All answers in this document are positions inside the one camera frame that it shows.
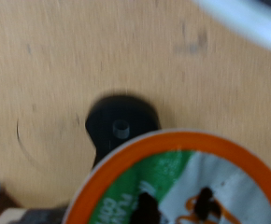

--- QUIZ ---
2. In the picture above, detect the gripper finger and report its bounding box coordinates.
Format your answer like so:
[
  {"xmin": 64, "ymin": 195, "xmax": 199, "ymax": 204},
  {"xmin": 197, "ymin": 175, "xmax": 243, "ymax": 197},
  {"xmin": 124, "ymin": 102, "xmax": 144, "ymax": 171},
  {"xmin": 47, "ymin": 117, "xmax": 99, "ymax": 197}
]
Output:
[{"xmin": 0, "ymin": 207, "xmax": 69, "ymax": 224}]

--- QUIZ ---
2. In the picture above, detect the orange rimmed coffee pod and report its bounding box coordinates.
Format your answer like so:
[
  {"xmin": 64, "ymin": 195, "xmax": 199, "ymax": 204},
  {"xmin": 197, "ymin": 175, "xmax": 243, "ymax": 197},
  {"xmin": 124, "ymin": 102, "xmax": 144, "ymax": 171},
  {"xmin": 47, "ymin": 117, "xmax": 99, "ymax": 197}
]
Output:
[{"xmin": 62, "ymin": 129, "xmax": 271, "ymax": 224}]

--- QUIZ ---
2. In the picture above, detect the black keurig coffee machine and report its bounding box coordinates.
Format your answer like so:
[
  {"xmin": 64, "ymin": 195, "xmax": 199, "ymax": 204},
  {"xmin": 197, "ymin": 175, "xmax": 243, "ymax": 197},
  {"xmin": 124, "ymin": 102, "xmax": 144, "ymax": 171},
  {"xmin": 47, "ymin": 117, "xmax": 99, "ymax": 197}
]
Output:
[{"xmin": 84, "ymin": 94, "xmax": 161, "ymax": 171}]

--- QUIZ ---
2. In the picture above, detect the white two-tier turntable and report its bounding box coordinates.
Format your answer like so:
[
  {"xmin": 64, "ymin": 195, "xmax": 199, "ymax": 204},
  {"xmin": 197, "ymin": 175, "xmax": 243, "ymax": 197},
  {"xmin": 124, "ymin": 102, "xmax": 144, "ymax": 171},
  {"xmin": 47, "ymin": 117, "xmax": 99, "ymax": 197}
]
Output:
[{"xmin": 191, "ymin": 0, "xmax": 271, "ymax": 56}]

